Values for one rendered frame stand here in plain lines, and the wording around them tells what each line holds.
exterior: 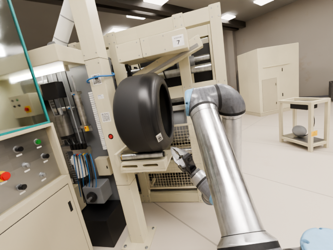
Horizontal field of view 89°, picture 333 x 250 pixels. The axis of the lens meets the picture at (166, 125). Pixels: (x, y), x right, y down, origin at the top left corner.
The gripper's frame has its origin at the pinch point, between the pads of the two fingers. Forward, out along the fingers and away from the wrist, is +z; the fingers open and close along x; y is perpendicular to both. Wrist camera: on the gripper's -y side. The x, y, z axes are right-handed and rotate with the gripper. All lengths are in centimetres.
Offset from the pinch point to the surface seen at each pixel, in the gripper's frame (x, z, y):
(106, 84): -5, 70, -9
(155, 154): -6.4, 13.8, 20.9
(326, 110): 255, -50, 130
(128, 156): -22.5, 28.1, 24.7
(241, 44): 711, 371, 384
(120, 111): -11.6, 36.3, -11.5
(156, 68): 42, 74, 4
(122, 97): -5.6, 41.7, -15.6
